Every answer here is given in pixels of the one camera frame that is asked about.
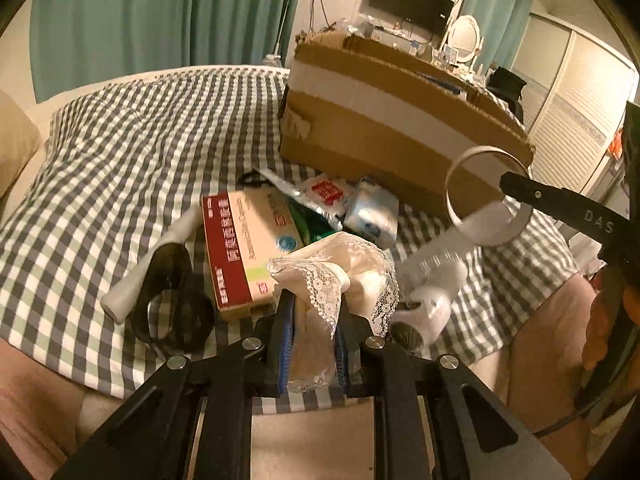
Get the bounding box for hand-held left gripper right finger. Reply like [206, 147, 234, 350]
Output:
[334, 300, 573, 480]

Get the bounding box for white tape roll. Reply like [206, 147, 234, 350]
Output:
[444, 145, 535, 247]

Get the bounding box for white plastic handle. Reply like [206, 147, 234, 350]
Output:
[100, 208, 203, 322]

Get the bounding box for black cable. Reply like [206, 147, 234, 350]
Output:
[530, 395, 608, 436]

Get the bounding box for person's right hand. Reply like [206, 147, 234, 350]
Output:
[582, 265, 626, 371]

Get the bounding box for round white vanity mirror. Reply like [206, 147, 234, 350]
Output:
[440, 14, 486, 68]

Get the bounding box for black hair tie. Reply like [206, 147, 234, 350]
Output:
[237, 170, 273, 188]

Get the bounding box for white sachet with red print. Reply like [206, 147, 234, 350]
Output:
[300, 172, 358, 218]

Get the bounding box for person's pink pants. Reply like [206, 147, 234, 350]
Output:
[0, 270, 631, 480]

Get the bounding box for silver foil packet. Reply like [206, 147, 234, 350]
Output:
[255, 166, 316, 203]

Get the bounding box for grey checked blanket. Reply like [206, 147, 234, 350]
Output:
[0, 65, 601, 401]

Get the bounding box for black wall television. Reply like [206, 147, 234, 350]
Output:
[369, 0, 456, 38]

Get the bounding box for green snack packet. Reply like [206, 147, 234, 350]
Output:
[287, 200, 346, 246]

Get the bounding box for white handheld device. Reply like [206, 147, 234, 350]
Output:
[390, 240, 468, 353]

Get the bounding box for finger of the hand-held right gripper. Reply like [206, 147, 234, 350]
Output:
[500, 171, 628, 241]

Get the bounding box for white louvred wardrobe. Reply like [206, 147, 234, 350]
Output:
[510, 12, 640, 201]

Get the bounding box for beige pillow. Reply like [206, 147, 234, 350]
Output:
[0, 90, 43, 196]

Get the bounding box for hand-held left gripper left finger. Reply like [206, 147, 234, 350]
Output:
[50, 290, 301, 480]

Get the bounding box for wide green curtain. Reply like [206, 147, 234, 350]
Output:
[30, 0, 308, 103]

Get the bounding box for black round cup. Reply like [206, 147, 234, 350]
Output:
[131, 242, 216, 353]

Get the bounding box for large cardboard box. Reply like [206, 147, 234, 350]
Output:
[277, 32, 536, 221]

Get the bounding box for narrow green curtain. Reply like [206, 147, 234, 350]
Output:
[460, 0, 538, 68]

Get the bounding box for cream lace cloth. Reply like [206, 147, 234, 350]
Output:
[267, 232, 401, 393]

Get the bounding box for red and white medicine box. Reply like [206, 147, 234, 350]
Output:
[201, 190, 308, 323]

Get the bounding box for blue and white tissue pack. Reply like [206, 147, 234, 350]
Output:
[342, 176, 401, 250]

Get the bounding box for black bag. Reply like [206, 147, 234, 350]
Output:
[485, 66, 528, 121]

